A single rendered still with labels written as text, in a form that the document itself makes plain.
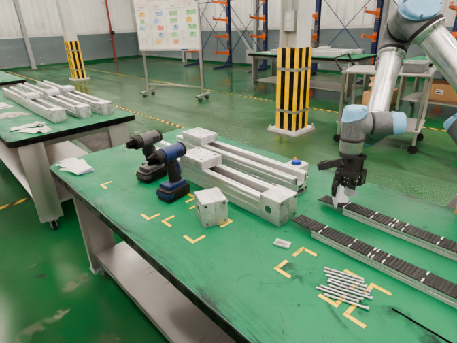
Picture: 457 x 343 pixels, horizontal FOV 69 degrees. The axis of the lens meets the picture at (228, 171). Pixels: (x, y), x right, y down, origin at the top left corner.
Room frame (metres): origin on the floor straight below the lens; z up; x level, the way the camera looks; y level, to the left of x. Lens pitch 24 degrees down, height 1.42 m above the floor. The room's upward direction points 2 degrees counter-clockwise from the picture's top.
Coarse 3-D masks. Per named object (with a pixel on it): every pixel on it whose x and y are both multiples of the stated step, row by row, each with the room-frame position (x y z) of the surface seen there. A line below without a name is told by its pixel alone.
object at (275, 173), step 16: (192, 144) 1.63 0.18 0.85; (224, 144) 1.57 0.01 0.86; (224, 160) 1.44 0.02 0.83; (240, 160) 1.36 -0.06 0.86; (256, 160) 1.38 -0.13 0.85; (272, 160) 1.34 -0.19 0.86; (256, 176) 1.29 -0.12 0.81; (272, 176) 1.22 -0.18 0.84; (288, 176) 1.16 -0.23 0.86; (304, 176) 1.19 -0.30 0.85
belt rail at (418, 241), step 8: (344, 208) 1.00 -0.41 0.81; (352, 216) 0.98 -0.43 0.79; (360, 216) 0.96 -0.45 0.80; (368, 224) 0.93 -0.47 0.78; (376, 224) 0.92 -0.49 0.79; (392, 232) 0.87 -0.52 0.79; (400, 232) 0.86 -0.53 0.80; (408, 240) 0.84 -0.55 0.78; (416, 240) 0.83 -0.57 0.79; (432, 248) 0.79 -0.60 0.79; (440, 248) 0.77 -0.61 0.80; (448, 256) 0.75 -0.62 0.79; (456, 256) 0.75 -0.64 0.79
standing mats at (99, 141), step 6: (102, 132) 4.70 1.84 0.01; (78, 138) 4.46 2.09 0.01; (84, 138) 4.44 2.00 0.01; (90, 138) 4.43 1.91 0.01; (96, 138) 4.42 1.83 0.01; (102, 138) 4.41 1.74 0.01; (108, 138) 4.39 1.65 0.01; (84, 144) 4.20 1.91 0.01; (90, 144) 4.16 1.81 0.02; (96, 144) 4.15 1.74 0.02; (102, 144) 4.14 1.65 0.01; (108, 144) 4.13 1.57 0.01; (96, 150) 3.91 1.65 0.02
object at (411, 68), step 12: (336, 60) 3.97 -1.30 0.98; (420, 60) 3.75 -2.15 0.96; (348, 72) 3.86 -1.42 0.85; (360, 72) 3.78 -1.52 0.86; (372, 72) 3.71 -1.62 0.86; (408, 72) 3.54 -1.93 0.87; (420, 72) 3.47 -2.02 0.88; (432, 72) 3.52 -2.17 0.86; (420, 108) 3.41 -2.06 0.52; (408, 120) 3.81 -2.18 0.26; (420, 120) 3.79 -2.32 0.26; (408, 132) 3.44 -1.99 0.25; (420, 132) 3.81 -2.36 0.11
